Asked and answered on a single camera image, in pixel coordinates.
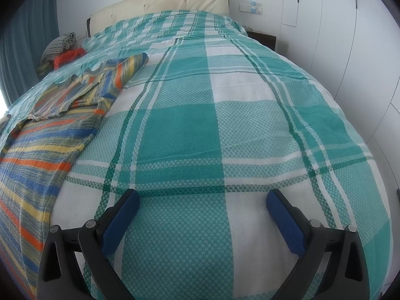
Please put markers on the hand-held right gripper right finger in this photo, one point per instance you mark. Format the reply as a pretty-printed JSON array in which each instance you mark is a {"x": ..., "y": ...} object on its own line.
[{"x": 286, "y": 222}]

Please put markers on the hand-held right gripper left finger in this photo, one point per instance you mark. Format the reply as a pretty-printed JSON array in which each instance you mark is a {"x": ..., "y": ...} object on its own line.
[{"x": 120, "y": 225}]

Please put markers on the striped knit sweater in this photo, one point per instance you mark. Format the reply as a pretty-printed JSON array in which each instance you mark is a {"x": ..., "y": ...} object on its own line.
[{"x": 47, "y": 150}]

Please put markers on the teal plaid bed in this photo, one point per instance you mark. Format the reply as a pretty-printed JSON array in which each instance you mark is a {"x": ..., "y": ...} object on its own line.
[{"x": 234, "y": 125}]

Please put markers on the green cloth item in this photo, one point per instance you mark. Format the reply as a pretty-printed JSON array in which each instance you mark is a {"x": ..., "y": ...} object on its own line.
[{"x": 43, "y": 68}]

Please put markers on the red cloth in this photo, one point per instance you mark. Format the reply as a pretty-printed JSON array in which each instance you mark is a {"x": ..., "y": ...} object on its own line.
[{"x": 67, "y": 57}]

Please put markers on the white wardrobe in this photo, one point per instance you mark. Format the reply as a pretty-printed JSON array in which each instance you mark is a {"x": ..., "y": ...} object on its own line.
[{"x": 343, "y": 53}]

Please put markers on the dark wooden nightstand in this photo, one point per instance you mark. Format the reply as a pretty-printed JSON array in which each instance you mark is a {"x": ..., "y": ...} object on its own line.
[{"x": 262, "y": 39}]

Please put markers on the grey patterned pillow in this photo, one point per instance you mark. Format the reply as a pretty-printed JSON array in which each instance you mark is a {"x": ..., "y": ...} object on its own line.
[{"x": 56, "y": 45}]

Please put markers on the blue curtain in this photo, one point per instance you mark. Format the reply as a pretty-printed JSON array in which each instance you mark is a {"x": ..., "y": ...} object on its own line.
[{"x": 28, "y": 43}]

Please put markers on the cream padded headboard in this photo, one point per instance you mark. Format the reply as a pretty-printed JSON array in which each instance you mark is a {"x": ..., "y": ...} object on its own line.
[{"x": 162, "y": 4}]

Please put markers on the white wall socket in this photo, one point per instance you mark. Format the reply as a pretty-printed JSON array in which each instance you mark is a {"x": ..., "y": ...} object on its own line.
[{"x": 251, "y": 7}]

